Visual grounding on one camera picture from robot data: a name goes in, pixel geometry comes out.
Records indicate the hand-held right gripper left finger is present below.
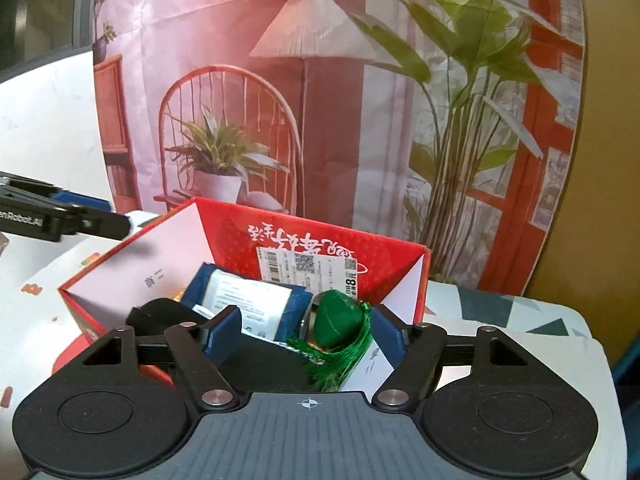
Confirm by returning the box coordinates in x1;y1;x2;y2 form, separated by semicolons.
50;305;243;411

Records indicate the blue snack packet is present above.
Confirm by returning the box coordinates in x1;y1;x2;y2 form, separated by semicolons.
180;262;313;346

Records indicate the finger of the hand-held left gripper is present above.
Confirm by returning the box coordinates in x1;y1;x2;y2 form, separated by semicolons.
60;207;132;241
0;172;113;212

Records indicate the geometric patterned cloth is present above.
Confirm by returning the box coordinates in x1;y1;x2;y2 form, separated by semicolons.
427;282;583;338

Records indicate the bear print tablecloth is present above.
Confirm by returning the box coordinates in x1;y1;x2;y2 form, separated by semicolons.
0;210;631;480

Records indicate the green tasselled sachet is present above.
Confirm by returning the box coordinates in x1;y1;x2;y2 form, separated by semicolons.
285;290;373;393

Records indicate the white packet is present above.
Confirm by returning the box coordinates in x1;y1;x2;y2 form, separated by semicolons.
342;342;396;392

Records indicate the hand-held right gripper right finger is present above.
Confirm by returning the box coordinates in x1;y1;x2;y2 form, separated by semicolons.
372;305;548;411

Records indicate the wall poster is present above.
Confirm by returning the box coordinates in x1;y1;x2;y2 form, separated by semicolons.
92;0;586;296

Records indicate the red strawberry print box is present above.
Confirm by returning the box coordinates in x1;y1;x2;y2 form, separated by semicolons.
57;197;431;386

